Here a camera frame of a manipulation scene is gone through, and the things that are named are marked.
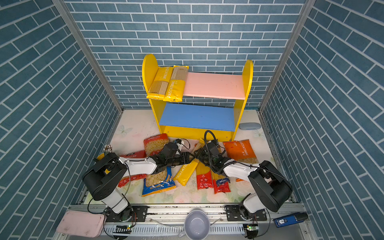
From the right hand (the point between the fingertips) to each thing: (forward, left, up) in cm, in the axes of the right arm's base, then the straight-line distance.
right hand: (193, 152), depth 88 cm
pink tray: (-39, +51, -7) cm, 64 cm away
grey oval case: (+26, -37, -3) cm, 45 cm away
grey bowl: (-35, -5, -7) cm, 36 cm away
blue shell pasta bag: (-19, +17, -2) cm, 25 cm away
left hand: (-3, 0, -2) cm, 4 cm away
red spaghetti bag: (-17, -19, -6) cm, 26 cm away
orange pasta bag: (+5, -29, -3) cm, 30 cm away
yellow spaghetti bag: (-10, +3, -4) cm, 11 cm away
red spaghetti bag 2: (-12, -7, -6) cm, 15 cm away
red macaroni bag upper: (+4, +26, -1) cm, 26 cm away
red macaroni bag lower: (-19, +30, -1) cm, 35 cm away
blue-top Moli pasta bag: (-15, -17, -5) cm, 24 cm away
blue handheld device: (-29, -49, -5) cm, 57 cm away
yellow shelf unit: (+17, +3, +8) cm, 19 cm away
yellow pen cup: (-8, +52, +3) cm, 53 cm away
